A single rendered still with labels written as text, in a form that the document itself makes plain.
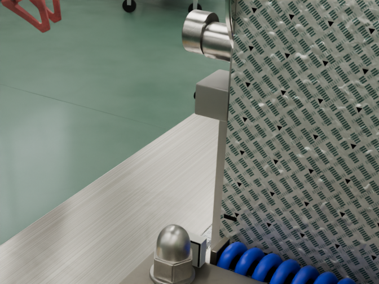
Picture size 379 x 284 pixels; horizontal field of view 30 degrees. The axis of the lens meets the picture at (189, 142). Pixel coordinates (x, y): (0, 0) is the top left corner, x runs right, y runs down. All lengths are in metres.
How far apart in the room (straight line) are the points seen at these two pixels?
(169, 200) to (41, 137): 2.34
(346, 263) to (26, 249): 0.40
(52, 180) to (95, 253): 2.06
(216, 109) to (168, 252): 0.17
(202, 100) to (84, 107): 2.90
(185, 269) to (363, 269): 0.14
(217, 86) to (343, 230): 0.18
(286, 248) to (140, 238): 0.30
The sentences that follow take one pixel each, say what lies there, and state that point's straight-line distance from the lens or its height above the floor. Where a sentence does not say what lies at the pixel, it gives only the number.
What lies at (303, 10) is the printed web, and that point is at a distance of 0.52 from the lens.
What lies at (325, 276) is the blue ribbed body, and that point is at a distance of 0.57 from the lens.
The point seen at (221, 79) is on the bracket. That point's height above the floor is 1.14.
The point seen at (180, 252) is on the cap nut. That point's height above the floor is 1.06.
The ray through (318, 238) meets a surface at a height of 1.06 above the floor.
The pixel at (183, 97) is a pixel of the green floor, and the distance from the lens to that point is 3.70.
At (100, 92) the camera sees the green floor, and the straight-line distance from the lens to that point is 3.74.
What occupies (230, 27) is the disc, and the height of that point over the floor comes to 1.22.
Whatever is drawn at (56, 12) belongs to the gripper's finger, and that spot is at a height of 1.06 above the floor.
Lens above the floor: 1.37
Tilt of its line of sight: 25 degrees down
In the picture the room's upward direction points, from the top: 3 degrees clockwise
